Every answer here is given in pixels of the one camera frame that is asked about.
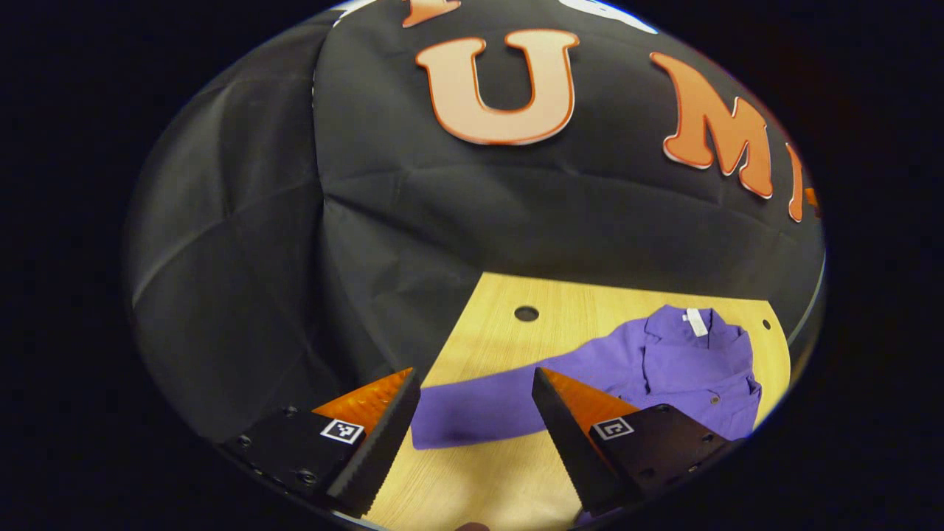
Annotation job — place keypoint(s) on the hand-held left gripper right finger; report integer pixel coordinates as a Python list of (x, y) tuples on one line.
[(571, 450)]

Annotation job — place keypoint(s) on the purple shirt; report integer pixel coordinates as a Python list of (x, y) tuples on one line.
[(664, 369)]

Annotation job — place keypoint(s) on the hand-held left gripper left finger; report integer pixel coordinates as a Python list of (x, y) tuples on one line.
[(380, 450)]

